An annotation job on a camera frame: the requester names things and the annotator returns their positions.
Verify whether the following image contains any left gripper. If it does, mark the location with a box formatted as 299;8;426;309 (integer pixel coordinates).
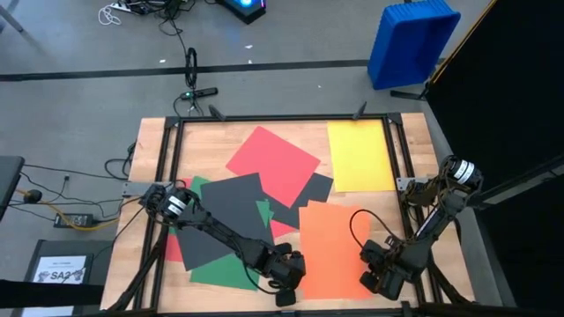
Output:
257;241;308;308

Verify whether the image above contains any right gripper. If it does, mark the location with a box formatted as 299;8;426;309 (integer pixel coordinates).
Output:
359;237;419;300

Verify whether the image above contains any orange paper sheet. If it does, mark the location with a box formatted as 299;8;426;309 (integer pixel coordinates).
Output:
299;200;375;301

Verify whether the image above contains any yellow paper sheet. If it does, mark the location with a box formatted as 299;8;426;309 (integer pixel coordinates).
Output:
327;119;397;194

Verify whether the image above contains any green paper sheet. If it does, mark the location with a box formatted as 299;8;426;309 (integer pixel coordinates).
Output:
169;175;211;234
189;198;275;291

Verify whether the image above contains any grey metal beam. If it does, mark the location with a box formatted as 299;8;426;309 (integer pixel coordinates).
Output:
475;153;564;208

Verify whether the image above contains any black panel foot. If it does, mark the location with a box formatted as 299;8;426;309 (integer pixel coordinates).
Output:
390;87;431;102

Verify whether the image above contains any black box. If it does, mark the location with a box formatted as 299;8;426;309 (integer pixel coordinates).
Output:
21;239;116;317

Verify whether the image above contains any black power adapter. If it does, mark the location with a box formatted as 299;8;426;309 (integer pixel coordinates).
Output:
53;212;95;230

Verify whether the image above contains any black divider panel yellow edge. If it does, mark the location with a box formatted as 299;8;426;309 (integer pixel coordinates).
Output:
426;0;564;312

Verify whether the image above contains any large blue plastic bin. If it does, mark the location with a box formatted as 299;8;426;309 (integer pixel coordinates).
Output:
367;0;463;92

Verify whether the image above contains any white SA2 label sheet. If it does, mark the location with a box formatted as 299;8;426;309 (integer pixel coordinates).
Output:
33;254;88;285

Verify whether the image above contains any black computer blue light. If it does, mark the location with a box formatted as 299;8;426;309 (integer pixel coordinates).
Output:
215;0;268;26

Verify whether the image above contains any grey metal leg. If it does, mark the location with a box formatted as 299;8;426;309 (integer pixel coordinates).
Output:
0;0;26;34

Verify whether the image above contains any grey bracket plate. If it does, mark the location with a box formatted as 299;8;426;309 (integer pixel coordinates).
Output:
395;177;427;192
122;181;155;198

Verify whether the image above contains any black aluminium table frame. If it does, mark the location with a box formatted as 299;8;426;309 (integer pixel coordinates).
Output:
100;100;479;317

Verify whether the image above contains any black camera bar green light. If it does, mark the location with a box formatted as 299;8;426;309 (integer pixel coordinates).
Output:
179;86;219;101

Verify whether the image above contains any coiled black cable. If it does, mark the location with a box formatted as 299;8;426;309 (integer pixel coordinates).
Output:
183;46;199;116

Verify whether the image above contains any yellow cable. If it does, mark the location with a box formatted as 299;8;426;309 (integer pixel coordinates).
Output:
16;188;121;232

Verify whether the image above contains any black cable bundle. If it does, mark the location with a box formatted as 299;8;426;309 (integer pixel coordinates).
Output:
127;0;191;54

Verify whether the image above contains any white cable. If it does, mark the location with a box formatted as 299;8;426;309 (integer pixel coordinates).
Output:
97;3;122;26

